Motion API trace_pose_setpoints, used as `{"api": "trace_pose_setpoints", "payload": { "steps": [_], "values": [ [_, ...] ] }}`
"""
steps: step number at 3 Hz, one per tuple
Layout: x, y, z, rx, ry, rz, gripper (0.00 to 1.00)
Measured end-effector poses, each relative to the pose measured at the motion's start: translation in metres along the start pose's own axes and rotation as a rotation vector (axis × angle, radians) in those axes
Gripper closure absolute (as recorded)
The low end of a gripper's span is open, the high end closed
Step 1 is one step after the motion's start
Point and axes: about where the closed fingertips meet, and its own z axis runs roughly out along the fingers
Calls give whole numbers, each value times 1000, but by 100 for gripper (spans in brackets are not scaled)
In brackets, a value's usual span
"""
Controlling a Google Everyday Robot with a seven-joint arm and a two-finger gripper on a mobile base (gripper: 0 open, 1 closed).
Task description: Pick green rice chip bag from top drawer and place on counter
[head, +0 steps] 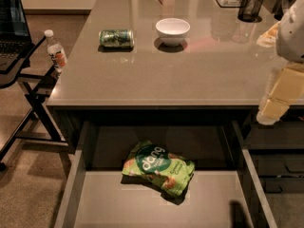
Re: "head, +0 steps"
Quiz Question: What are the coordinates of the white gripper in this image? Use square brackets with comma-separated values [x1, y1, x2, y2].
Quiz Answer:
[256, 0, 304, 125]

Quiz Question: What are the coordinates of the green rice chip bag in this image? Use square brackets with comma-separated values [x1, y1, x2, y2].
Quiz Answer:
[122, 140, 195, 198]

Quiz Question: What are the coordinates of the open grey top drawer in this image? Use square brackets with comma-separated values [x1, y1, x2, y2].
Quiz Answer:
[54, 122, 278, 228]

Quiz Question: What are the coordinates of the white bowl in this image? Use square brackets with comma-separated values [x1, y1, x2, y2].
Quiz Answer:
[156, 18, 190, 47]

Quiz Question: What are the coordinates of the green soda can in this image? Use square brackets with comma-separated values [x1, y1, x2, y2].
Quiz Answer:
[99, 29, 134, 48]

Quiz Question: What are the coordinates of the plastic water bottle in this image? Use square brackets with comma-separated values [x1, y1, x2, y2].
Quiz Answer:
[44, 29, 67, 74]

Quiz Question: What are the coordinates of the black laptop stand table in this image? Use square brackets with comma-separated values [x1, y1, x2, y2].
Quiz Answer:
[0, 35, 65, 171]

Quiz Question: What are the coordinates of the black laptop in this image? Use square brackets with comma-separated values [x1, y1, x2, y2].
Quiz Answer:
[0, 0, 33, 74]

